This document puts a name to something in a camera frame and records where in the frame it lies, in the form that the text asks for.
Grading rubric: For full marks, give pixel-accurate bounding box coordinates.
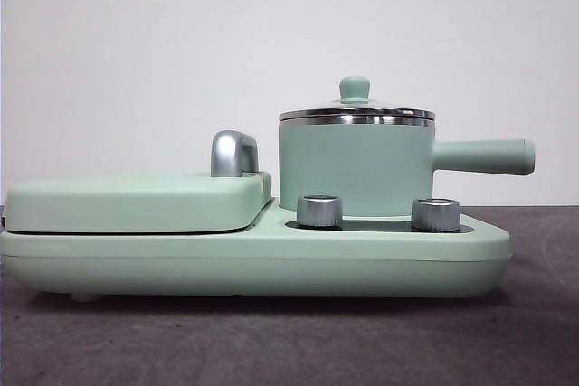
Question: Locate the glass lid with green knob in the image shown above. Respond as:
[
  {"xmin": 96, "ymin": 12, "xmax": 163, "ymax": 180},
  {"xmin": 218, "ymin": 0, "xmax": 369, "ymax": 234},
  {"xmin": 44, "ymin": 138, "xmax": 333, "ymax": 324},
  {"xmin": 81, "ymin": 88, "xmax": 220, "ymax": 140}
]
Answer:
[{"xmin": 278, "ymin": 76, "xmax": 436, "ymax": 118}]

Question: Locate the silver control knob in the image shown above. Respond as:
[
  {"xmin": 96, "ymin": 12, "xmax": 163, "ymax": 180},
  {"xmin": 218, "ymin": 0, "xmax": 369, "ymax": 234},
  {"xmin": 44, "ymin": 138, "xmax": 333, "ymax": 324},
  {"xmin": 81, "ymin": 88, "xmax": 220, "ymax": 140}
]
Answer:
[
  {"xmin": 296, "ymin": 194, "xmax": 344, "ymax": 228},
  {"xmin": 410, "ymin": 197, "xmax": 462, "ymax": 231}
]

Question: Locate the mint green hinged grill cover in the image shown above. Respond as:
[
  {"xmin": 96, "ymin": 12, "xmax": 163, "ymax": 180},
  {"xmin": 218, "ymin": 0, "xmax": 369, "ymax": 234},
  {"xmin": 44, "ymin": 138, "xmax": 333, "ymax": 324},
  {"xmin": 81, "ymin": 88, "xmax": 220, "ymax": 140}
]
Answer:
[{"xmin": 5, "ymin": 170, "xmax": 273, "ymax": 234}]

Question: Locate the mint green breakfast machine base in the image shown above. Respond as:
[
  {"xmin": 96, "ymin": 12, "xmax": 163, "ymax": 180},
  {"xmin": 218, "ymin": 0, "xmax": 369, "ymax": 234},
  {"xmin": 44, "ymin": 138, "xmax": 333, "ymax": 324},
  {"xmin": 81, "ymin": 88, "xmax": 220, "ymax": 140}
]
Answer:
[{"xmin": 0, "ymin": 195, "xmax": 513, "ymax": 304}]

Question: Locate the mint green pot with handle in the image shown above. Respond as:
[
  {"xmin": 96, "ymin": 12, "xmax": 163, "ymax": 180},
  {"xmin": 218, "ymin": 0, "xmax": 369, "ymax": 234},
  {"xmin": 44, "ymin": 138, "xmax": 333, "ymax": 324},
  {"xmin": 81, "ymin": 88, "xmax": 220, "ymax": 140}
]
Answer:
[{"xmin": 276, "ymin": 109, "xmax": 536, "ymax": 219}]

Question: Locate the silver grill cover handle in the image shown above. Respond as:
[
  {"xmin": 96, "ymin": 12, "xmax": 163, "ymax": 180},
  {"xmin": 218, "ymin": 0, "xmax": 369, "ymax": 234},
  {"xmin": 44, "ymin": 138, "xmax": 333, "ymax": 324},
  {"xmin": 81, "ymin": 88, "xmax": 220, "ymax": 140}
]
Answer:
[{"xmin": 210, "ymin": 130, "xmax": 261, "ymax": 178}]

